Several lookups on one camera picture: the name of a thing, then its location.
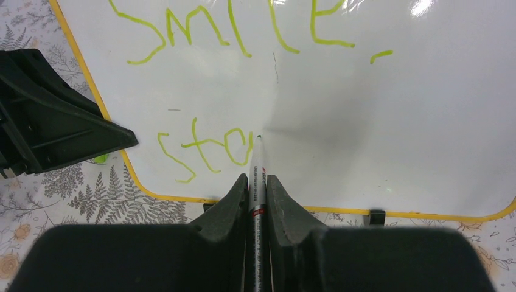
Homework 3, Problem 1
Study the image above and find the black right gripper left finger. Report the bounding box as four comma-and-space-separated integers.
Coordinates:
9, 174, 248, 291

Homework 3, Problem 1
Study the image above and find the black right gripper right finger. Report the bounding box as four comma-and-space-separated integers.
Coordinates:
267, 175, 494, 291

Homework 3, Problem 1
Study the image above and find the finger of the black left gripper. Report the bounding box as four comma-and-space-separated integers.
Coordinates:
1, 49, 138, 179

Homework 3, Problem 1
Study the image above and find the green white marker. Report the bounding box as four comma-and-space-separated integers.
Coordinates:
245, 135, 271, 291

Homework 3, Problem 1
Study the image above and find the yellow framed whiteboard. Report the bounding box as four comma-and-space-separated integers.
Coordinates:
51, 1, 515, 221

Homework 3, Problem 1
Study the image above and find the floral table mat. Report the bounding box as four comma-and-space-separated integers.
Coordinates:
1, 1, 515, 291

